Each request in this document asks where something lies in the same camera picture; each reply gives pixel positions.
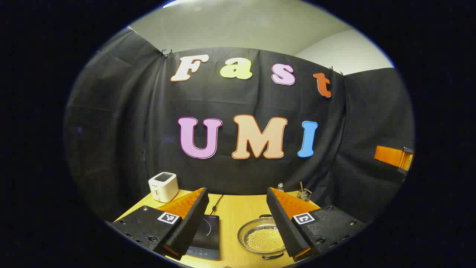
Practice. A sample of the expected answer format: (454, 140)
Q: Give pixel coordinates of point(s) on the white toaster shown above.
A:
(163, 188)

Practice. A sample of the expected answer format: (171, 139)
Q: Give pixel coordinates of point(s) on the white bottle with pink label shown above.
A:
(280, 187)

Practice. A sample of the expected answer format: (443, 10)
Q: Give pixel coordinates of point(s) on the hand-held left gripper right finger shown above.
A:
(282, 223)

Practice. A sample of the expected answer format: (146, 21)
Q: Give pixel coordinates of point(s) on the pile of yellow soybeans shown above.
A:
(264, 240)

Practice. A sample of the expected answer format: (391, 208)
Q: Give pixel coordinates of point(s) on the black induction cooktop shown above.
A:
(208, 234)

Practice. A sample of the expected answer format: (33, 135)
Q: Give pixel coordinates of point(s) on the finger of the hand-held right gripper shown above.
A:
(392, 157)

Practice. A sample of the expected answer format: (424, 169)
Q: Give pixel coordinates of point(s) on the clear glass holder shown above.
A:
(305, 195)

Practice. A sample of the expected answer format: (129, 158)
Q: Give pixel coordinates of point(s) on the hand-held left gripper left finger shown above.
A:
(193, 223)

